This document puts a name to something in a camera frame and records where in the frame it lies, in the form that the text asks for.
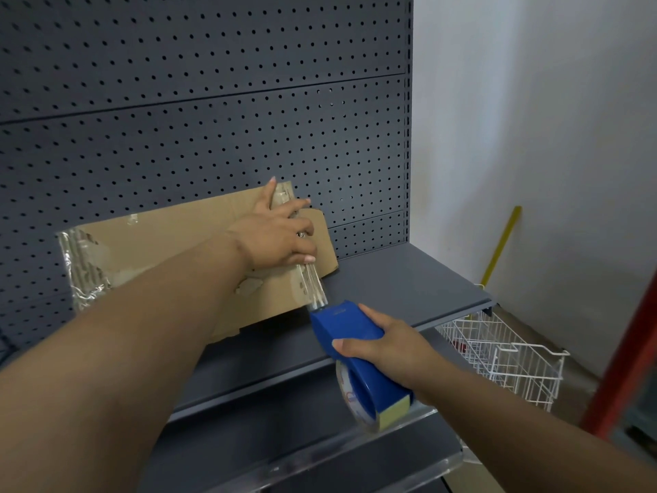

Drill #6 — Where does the person's left hand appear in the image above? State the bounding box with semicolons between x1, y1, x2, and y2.
225;177;318;277

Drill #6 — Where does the person's right hand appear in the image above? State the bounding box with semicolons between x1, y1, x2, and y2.
332;303;452;406

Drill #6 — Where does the brown cardboard box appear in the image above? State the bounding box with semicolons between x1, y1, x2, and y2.
55;180;339;346

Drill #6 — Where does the person's left forearm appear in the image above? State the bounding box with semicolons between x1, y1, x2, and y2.
0;233;253;493

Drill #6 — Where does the person's right forearm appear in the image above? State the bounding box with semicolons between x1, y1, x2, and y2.
410;353;657;493

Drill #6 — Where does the grey metal shelf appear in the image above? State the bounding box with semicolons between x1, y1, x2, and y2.
168;240;499;425

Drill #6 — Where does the yellow stick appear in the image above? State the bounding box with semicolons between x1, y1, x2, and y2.
477;205;524;289

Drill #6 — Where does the grey pegboard back panel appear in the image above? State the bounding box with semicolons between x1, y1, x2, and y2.
0;0;414;357

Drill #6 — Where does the white wire basket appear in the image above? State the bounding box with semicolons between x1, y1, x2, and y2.
434;309;571;414

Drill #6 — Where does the grey shelf with clear rail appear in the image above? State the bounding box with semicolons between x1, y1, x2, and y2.
136;362;467;493

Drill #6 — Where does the red metal frame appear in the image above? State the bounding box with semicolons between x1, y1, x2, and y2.
578;270;657;441

